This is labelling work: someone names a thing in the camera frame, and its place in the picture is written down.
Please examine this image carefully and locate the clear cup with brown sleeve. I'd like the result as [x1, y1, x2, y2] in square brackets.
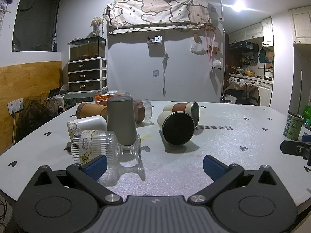
[133, 98, 153, 122]

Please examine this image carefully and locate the dried flower bunch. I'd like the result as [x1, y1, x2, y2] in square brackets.
[90, 17, 103, 37]

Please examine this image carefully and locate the printed cloth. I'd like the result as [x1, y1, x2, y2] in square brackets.
[106, 0, 212, 35]

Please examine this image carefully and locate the chair with brown clothing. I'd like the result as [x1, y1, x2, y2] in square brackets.
[222, 81, 261, 106]

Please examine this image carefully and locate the white wall cabinet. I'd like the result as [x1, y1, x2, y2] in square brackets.
[228, 17, 274, 46]

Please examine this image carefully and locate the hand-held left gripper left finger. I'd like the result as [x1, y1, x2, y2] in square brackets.
[31, 155, 123, 206]

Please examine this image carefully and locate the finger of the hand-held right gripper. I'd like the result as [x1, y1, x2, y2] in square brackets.
[280, 139, 311, 166]

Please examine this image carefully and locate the green tin can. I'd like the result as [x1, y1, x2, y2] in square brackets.
[283, 112, 305, 141]

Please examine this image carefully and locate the glass fish tank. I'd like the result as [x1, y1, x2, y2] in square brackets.
[69, 36, 107, 62]

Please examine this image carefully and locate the orange packet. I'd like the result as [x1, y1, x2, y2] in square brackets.
[93, 91, 132, 103]

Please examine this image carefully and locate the cream cup with brown band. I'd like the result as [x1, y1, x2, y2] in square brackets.
[163, 101, 200, 125]

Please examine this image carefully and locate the cream cup with black interior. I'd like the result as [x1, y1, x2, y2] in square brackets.
[157, 111, 196, 146]

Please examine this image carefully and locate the white printed cup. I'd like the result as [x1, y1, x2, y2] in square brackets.
[67, 116, 108, 139]

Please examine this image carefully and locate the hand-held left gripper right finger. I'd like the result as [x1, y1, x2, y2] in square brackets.
[188, 155, 283, 203]

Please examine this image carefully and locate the dark net pile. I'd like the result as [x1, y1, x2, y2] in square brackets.
[17, 99, 61, 133]

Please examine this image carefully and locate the white hanging bag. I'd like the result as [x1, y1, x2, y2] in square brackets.
[190, 41, 207, 55]

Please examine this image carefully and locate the clear ribbed glass cup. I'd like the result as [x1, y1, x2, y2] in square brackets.
[71, 130, 144, 176]

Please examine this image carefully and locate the green bottle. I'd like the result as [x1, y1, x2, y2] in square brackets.
[302, 99, 311, 130]

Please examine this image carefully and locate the dark window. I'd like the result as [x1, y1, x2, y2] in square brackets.
[12, 0, 60, 53]

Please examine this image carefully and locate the grey hanging cord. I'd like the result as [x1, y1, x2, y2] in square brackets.
[162, 53, 170, 96]

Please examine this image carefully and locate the white drawer unit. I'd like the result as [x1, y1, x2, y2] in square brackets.
[67, 58, 108, 93]

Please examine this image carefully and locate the tall grey cup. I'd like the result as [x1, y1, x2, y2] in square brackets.
[107, 96, 137, 145]

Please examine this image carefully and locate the white wall socket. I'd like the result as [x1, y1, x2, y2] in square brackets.
[7, 98, 24, 115]

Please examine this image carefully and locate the small wall shelf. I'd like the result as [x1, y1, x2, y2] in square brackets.
[146, 36, 163, 46]

